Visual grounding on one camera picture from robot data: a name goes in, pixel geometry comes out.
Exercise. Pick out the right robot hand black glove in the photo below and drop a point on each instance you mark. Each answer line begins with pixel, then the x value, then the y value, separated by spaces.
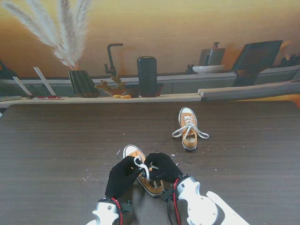
pixel 166 167

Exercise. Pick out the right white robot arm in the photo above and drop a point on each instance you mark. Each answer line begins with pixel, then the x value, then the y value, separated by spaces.
pixel 208 204

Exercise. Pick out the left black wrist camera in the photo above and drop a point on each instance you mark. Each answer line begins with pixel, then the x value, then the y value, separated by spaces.
pixel 128 206

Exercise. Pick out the printed kitchen backdrop banner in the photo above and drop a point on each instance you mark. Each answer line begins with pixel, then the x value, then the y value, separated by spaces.
pixel 164 28

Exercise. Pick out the yellow canvas sneaker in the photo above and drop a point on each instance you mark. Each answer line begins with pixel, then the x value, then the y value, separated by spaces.
pixel 131 150
pixel 187 110

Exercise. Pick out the left robot hand black glove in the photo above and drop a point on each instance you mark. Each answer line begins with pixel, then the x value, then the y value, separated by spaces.
pixel 119 178

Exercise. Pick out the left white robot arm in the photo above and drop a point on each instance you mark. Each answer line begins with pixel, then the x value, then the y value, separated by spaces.
pixel 105 213

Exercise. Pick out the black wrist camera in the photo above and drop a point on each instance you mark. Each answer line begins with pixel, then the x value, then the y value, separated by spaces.
pixel 168 195
pixel 128 206

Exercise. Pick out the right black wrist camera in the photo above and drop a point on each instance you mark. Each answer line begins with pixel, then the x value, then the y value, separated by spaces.
pixel 168 195

